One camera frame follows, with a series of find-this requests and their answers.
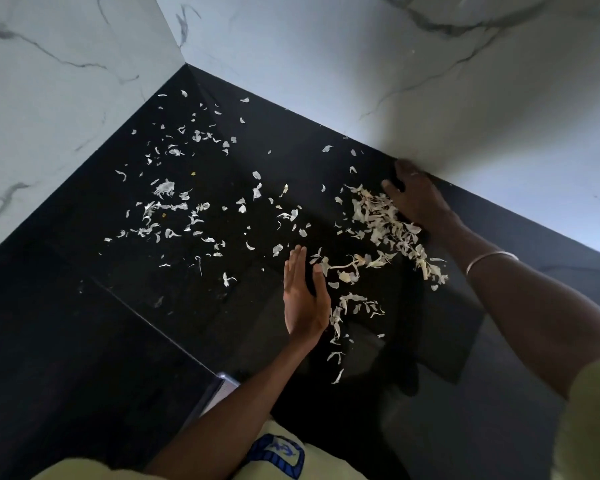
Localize person's right forearm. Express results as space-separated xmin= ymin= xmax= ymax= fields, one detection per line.
xmin=437 ymin=215 xmax=600 ymax=398

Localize pile of white vegetable peels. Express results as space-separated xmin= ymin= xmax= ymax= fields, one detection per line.
xmin=309 ymin=145 xmax=451 ymax=385

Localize person's right hand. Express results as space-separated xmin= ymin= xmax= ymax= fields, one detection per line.
xmin=381 ymin=159 xmax=460 ymax=230

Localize scattered small white peel bits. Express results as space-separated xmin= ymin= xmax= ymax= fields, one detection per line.
xmin=102 ymin=89 xmax=312 ymax=290

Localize thin metal bracelet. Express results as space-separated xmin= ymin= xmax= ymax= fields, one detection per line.
xmin=465 ymin=251 xmax=520 ymax=277

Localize person's left forearm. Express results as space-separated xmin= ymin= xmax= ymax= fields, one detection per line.
xmin=145 ymin=335 xmax=322 ymax=480

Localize pale yellow shirt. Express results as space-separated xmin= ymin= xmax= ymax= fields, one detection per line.
xmin=30 ymin=355 xmax=600 ymax=480

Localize person's left hand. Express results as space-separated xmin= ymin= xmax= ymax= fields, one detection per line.
xmin=283 ymin=245 xmax=332 ymax=346

